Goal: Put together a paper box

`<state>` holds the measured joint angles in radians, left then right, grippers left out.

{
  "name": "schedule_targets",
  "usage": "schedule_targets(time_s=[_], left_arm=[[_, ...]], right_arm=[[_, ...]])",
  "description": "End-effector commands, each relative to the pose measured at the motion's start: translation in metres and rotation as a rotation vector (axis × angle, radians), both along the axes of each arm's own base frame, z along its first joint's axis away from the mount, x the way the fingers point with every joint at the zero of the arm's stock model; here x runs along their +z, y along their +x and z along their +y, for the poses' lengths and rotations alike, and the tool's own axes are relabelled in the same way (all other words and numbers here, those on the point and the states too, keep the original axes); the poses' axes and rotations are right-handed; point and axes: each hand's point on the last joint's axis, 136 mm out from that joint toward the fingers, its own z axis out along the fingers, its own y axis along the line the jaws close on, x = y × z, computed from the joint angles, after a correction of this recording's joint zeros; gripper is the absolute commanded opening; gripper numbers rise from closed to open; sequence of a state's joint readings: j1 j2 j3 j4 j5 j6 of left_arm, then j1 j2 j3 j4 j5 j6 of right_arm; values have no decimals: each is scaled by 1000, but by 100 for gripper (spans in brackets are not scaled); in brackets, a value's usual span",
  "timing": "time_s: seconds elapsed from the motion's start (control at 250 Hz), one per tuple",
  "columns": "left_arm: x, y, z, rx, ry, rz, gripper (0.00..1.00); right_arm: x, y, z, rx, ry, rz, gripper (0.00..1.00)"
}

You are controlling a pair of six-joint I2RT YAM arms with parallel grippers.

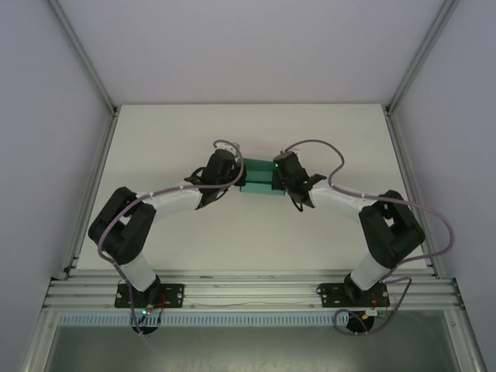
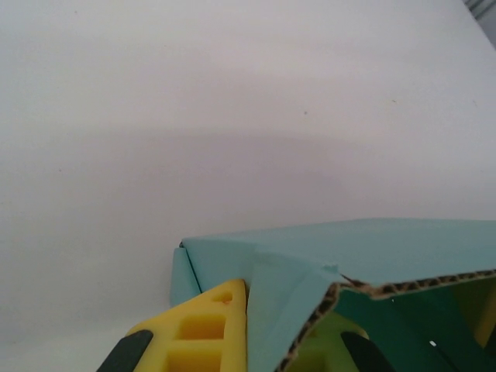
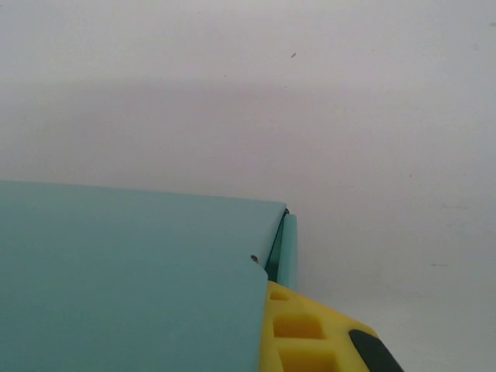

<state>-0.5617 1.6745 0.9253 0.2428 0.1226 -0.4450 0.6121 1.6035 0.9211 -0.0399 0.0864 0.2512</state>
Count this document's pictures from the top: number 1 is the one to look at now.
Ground aluminium table side rail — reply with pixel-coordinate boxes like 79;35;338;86
383;108;443;280
61;112;119;281

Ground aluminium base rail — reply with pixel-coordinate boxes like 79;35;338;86
43;270;464;311

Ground slotted light cable duct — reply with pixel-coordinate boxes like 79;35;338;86
57;312;391;327

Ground aluminium frame post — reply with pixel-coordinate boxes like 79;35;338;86
385;0;462;113
48;0;119;115

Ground teal paper box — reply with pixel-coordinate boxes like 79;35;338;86
239;157;290;195

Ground grey metal sheet panel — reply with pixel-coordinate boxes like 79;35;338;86
40;325;468;372

